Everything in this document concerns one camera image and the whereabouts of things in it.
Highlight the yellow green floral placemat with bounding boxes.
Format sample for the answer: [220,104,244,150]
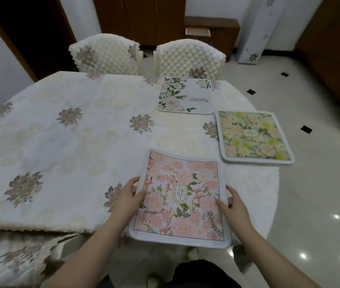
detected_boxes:
[215,110,296,166]

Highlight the quilted chair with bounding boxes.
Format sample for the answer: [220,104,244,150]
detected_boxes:
[69,33,143,76]
[153,38,227,81]
[0,228,83,288]

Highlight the low brown wooden cabinet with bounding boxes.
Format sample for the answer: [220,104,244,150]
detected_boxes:
[184,16,241,54]

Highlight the dark brown wooden furniture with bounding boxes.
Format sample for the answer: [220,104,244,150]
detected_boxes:
[294,0,340,134]

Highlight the white floral water dispenser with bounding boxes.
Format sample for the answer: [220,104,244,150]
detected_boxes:
[236,0,288,65]

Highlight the pink floral placemat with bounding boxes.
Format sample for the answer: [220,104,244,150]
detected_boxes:
[129,149,232,249]

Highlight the brown wooden door frame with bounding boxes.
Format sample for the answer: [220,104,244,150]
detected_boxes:
[0,0,77,83]

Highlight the person's right hand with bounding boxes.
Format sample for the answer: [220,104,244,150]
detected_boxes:
[215,185,253,234]

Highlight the person's left hand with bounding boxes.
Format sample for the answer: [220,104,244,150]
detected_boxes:
[111,176,148,225]

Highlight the tall brown wooden cupboard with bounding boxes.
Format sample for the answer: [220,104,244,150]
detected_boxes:
[93,0,187,47]

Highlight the person's right forearm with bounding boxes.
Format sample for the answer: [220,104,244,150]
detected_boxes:
[234,226,320,288]

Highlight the person's black trousers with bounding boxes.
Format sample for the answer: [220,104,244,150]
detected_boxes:
[161,259,242,288]

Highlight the dark wooden door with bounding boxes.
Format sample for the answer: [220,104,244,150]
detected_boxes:
[0,0,77,80]

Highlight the person's left forearm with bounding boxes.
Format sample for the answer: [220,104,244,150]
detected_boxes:
[42,217,128,288]

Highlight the table with cream tablecloth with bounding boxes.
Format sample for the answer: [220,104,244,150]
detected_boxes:
[0,71,280,246]

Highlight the cloth-covered dining table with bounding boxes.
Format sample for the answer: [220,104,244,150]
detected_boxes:
[0,71,280,246]

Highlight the white green-leaf floral placemat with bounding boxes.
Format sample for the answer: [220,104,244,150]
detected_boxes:
[156,77,216,115]

